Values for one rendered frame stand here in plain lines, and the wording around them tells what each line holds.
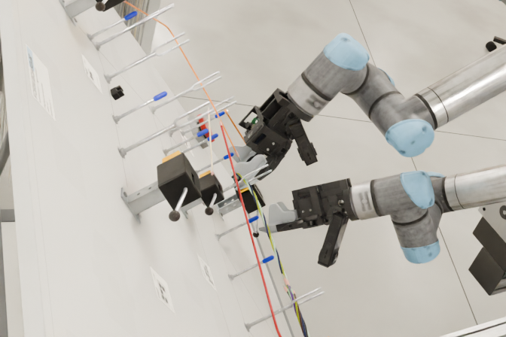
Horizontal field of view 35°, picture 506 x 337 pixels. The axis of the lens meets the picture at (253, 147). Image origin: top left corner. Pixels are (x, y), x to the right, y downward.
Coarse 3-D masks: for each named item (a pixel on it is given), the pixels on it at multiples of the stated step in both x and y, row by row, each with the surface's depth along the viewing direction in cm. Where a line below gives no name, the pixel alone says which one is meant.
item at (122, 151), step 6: (198, 108) 107; (186, 114) 107; (204, 114) 108; (174, 120) 107; (192, 120) 108; (168, 126) 108; (174, 126) 108; (180, 126) 108; (156, 132) 108; (162, 132) 108; (144, 138) 108; (150, 138) 108; (132, 144) 109; (138, 144) 108; (120, 150) 108; (126, 150) 108
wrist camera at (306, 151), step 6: (300, 120) 150; (294, 126) 149; (300, 126) 149; (294, 132) 149; (300, 132) 150; (294, 138) 150; (300, 138) 150; (306, 138) 151; (300, 144) 151; (306, 144) 152; (312, 144) 155; (300, 150) 152; (306, 150) 153; (312, 150) 153; (300, 156) 155; (306, 156) 154; (312, 156) 154; (306, 162) 155; (312, 162) 155
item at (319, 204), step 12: (348, 180) 160; (300, 192) 160; (312, 192) 158; (324, 192) 159; (336, 192) 159; (348, 192) 157; (300, 204) 160; (312, 204) 159; (324, 204) 160; (336, 204) 159; (348, 204) 156; (300, 216) 160; (312, 216) 159; (324, 216) 159; (348, 216) 157
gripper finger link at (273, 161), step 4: (280, 152) 150; (268, 156) 151; (272, 156) 150; (276, 156) 150; (280, 156) 149; (284, 156) 149; (268, 160) 150; (272, 160) 149; (276, 160) 149; (280, 160) 150; (268, 164) 150; (272, 164) 149; (276, 164) 150; (264, 168) 151; (268, 168) 150; (272, 168) 150; (260, 172) 151; (256, 176) 151; (264, 176) 151; (260, 180) 152
